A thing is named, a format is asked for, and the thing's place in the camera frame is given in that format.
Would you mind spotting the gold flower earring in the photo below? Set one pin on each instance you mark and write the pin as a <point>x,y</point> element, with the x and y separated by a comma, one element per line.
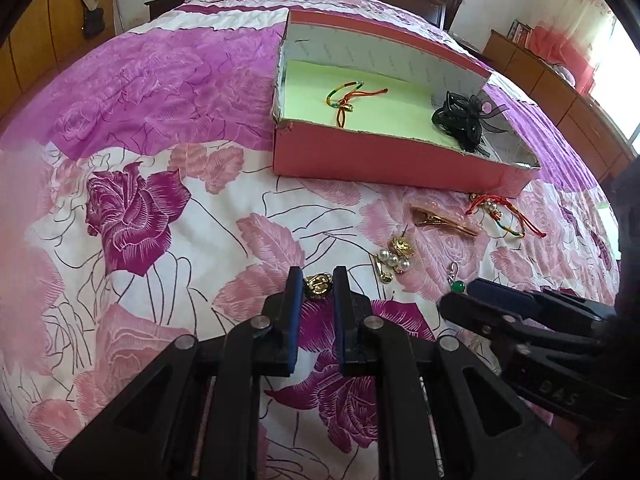
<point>402,247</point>

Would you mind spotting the green bead pendant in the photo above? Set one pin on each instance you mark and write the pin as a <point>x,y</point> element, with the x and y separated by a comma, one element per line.
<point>458,286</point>

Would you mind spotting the black hanging bag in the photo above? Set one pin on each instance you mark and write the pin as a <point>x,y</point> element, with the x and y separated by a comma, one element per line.
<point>93,24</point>

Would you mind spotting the row of books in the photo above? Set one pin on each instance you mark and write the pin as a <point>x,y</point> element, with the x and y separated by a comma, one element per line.
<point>520,31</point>

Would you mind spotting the pearl brooch pin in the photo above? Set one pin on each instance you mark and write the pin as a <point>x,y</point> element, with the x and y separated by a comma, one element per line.
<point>390,262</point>

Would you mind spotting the black mesh flower hair claw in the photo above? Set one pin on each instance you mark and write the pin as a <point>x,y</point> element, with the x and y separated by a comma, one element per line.
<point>462,122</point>

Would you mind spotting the yellow wooden wardrobe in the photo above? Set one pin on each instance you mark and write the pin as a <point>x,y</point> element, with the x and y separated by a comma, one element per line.
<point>35,35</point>

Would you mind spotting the pink cardboard box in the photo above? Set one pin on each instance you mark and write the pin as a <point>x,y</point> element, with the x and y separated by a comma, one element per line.
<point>380,157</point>

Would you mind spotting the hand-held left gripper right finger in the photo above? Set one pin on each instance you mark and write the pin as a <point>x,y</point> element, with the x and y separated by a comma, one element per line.
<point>341,320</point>

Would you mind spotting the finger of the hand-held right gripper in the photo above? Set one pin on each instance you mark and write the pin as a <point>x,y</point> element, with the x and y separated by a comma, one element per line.
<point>470,312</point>
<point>502,294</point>

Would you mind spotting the thin grey stick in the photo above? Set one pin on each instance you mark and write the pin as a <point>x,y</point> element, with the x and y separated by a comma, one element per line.
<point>118,10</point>

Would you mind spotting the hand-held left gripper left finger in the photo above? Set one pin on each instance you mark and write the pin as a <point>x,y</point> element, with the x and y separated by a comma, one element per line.
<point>296,320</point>

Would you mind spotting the light wooden sideboard cabinet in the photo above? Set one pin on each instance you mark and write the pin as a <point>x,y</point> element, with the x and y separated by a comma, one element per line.
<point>560,95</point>

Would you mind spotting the gold hair clip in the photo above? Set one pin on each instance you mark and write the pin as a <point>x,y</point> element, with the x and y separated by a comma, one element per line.
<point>442,221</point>

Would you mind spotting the pink floral bedspread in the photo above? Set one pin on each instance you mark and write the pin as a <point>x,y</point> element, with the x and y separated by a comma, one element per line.
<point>150,160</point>

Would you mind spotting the red and cream curtain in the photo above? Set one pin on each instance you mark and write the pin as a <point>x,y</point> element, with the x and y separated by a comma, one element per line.
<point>575,20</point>

